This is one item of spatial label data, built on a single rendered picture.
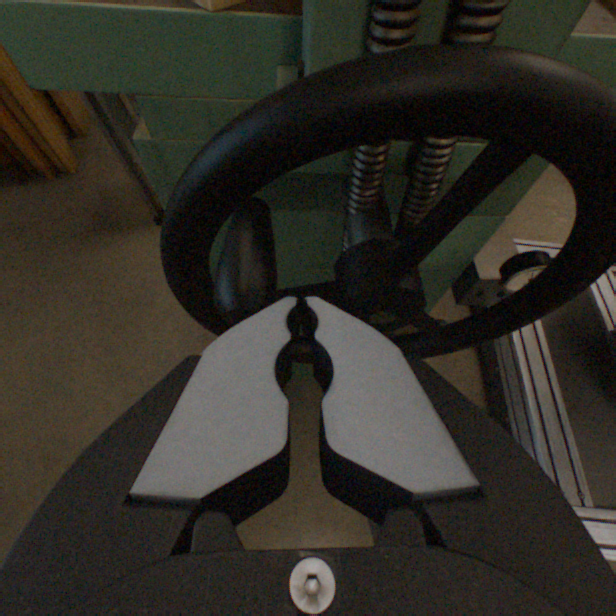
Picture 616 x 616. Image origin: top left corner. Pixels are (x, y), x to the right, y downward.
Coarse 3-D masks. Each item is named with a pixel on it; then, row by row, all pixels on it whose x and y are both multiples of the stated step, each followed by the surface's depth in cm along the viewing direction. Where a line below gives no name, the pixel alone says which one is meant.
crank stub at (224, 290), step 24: (240, 216) 14; (264, 216) 14; (240, 240) 13; (264, 240) 13; (240, 264) 12; (264, 264) 12; (216, 288) 12; (240, 288) 12; (264, 288) 12; (240, 312) 12
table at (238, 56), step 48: (0, 0) 22; (48, 0) 23; (96, 0) 23; (144, 0) 23; (288, 0) 25; (48, 48) 25; (96, 48) 25; (144, 48) 25; (192, 48) 25; (240, 48) 25; (288, 48) 25; (576, 48) 26; (192, 96) 28; (240, 96) 28; (480, 144) 22
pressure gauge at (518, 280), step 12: (528, 252) 42; (540, 252) 42; (504, 264) 44; (516, 264) 42; (528, 264) 41; (540, 264) 41; (504, 276) 44; (516, 276) 42; (528, 276) 43; (516, 288) 45
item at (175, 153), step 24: (144, 144) 32; (168, 144) 32; (192, 144) 32; (168, 168) 34; (528, 168) 35; (168, 192) 37; (264, 192) 37; (288, 192) 37; (312, 192) 37; (336, 192) 38; (504, 192) 38
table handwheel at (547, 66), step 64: (384, 64) 11; (448, 64) 10; (512, 64) 10; (256, 128) 12; (320, 128) 11; (384, 128) 11; (448, 128) 12; (512, 128) 12; (576, 128) 12; (192, 192) 14; (384, 192) 26; (448, 192) 16; (576, 192) 15; (192, 256) 18; (384, 256) 21; (576, 256) 19; (384, 320) 22; (512, 320) 26
